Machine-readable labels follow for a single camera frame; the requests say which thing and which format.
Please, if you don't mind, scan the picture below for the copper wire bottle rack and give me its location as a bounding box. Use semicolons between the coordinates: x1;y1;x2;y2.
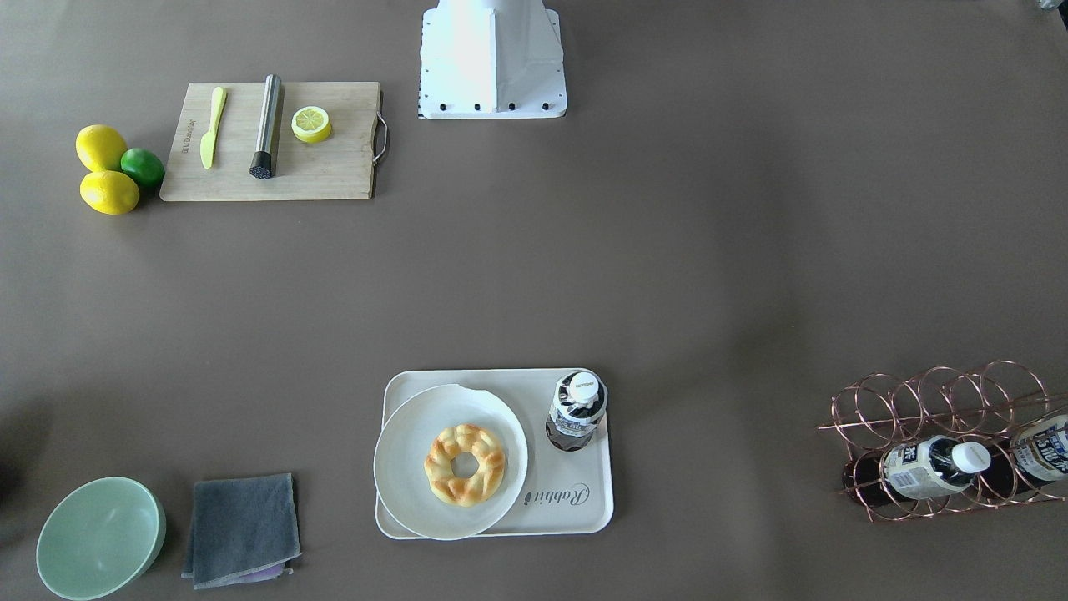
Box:
824;359;1065;523

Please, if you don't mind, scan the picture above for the steel muddler black tip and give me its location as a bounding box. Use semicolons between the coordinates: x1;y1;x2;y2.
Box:
249;73;283;181

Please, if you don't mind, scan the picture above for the white round plate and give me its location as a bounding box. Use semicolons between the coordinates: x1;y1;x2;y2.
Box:
374;384;529;540

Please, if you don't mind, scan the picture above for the green ceramic bowl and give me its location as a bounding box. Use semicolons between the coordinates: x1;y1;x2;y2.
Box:
37;477;164;600

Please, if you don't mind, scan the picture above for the tea bottle front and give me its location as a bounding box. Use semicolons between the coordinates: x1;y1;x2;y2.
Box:
842;434;991;508

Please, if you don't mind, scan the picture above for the tea bottle white cap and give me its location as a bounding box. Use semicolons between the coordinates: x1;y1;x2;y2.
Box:
546;370;609;452

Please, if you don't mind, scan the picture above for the half lemon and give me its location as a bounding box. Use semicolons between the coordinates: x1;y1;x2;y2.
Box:
290;105;332;144

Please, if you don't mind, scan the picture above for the grey folded cloth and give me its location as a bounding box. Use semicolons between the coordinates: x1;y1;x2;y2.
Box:
182;472;301;589

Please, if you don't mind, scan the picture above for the braided ring pastry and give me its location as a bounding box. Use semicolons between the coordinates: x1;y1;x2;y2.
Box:
423;423;507;508

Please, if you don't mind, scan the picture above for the yellow lemon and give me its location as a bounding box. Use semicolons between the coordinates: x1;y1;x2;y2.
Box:
79;170;141;215
75;124;128;172

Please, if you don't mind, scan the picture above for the bamboo cutting board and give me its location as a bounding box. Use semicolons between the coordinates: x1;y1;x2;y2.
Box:
159;81;381;202

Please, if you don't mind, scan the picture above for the yellow lemon lower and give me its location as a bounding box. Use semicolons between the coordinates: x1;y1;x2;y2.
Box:
79;170;141;215

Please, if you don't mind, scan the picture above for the cream serving tray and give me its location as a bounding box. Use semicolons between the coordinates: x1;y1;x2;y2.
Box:
376;368;614;539

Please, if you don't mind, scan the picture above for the green lime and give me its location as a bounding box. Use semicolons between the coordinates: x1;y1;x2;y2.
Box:
119;148;164;189

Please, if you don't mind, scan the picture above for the yellow plastic knife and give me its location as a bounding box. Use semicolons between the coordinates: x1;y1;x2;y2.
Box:
199;85;227;170

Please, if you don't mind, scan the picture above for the yellow lemon upper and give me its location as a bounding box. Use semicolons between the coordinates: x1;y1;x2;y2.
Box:
75;124;128;172

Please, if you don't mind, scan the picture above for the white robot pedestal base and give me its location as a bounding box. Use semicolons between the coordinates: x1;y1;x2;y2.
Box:
417;1;568;118

